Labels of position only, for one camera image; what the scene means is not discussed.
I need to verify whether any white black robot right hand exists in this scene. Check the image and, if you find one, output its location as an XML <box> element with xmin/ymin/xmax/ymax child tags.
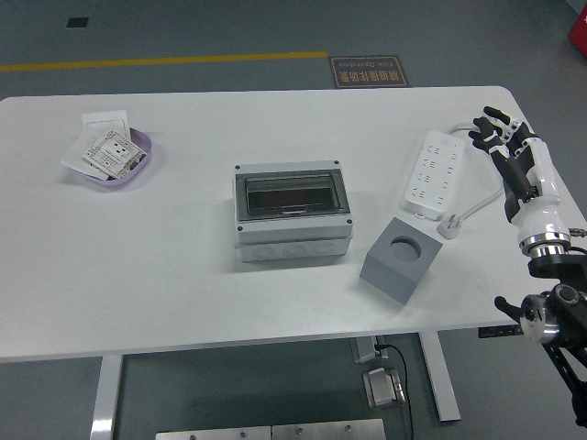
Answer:
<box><xmin>468</xmin><ymin>105</ymin><xmax>572</xmax><ymax>248</ymax></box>

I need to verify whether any white power strip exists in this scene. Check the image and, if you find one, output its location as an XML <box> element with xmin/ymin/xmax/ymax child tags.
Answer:
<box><xmin>402</xmin><ymin>129</ymin><xmax>467</xmax><ymax>222</ymax></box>

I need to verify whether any grey cube with round hole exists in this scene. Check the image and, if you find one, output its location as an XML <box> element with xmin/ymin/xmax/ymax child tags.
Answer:
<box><xmin>359</xmin><ymin>217</ymin><xmax>445</xmax><ymax>306</ymax></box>

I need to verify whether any purple plastic tray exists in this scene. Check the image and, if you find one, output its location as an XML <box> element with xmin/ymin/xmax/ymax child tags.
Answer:
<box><xmin>68</xmin><ymin>126</ymin><xmax>153</xmax><ymax>188</ymax></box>

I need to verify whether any black table height controller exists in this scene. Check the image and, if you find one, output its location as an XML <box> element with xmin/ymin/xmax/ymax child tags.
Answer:
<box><xmin>477</xmin><ymin>324</ymin><xmax>522</xmax><ymax>339</ymax></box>

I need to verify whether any white wall switch plate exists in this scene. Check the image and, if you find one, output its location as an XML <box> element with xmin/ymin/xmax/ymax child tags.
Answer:
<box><xmin>81</xmin><ymin>109</ymin><xmax>131</xmax><ymax>138</ymax></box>

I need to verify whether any black cable under table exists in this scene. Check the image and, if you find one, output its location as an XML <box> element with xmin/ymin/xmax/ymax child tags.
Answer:
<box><xmin>375</xmin><ymin>343</ymin><xmax>414</xmax><ymax>440</ymax></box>

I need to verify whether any transparent hinged box lid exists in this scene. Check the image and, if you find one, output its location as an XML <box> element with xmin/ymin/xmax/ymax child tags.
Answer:
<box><xmin>234</xmin><ymin>169</ymin><xmax>350</xmax><ymax>224</ymax></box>

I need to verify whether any yellow floor tape line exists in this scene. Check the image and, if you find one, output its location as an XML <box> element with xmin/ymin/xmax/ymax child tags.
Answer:
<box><xmin>0</xmin><ymin>50</ymin><xmax>329</xmax><ymax>73</ymax></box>

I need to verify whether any silver metal foot block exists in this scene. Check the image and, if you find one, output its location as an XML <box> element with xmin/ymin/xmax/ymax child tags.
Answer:
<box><xmin>361</xmin><ymin>366</ymin><xmax>407</xmax><ymax>410</ymax></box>

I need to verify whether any white table leg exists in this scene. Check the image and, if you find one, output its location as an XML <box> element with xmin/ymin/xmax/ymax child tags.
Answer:
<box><xmin>89</xmin><ymin>353</ymin><xmax>124</xmax><ymax>440</ymax></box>
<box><xmin>417</xmin><ymin>330</ymin><xmax>461</xmax><ymax>423</ymax></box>

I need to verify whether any white power cord with plug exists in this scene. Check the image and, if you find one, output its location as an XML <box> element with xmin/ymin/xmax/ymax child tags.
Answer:
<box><xmin>437</xmin><ymin>119</ymin><xmax>505</xmax><ymax>240</ymax></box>

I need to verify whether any grey metal bracket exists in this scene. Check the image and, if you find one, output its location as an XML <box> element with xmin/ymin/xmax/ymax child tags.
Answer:
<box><xmin>350</xmin><ymin>336</ymin><xmax>390</xmax><ymax>366</ymax></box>

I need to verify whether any brown floor sign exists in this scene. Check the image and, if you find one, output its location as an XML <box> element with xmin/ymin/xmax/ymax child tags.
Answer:
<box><xmin>327</xmin><ymin>55</ymin><xmax>409</xmax><ymax>89</ymax></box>

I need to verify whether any flat white plate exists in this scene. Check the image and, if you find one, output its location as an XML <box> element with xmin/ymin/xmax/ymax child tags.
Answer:
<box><xmin>61</xmin><ymin>130</ymin><xmax>109</xmax><ymax>181</ymax></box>

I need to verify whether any socket panel in printed wrapper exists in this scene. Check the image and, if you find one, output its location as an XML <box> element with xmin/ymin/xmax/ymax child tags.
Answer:
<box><xmin>82</xmin><ymin>130</ymin><xmax>149</xmax><ymax>181</ymax></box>

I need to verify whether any grey metal base plate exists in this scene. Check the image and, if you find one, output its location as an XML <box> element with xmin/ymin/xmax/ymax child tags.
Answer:
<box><xmin>154</xmin><ymin>425</ymin><xmax>272</xmax><ymax>440</ymax></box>
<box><xmin>271</xmin><ymin>418</ymin><xmax>386</xmax><ymax>440</ymax></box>

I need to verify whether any grey electrical enclosure box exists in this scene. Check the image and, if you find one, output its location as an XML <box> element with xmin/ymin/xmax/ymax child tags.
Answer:
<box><xmin>232</xmin><ymin>159</ymin><xmax>354</xmax><ymax>263</ymax></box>

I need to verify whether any red object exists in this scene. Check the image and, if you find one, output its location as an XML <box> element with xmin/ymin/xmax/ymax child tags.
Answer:
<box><xmin>567</xmin><ymin>11</ymin><xmax>587</xmax><ymax>47</ymax></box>

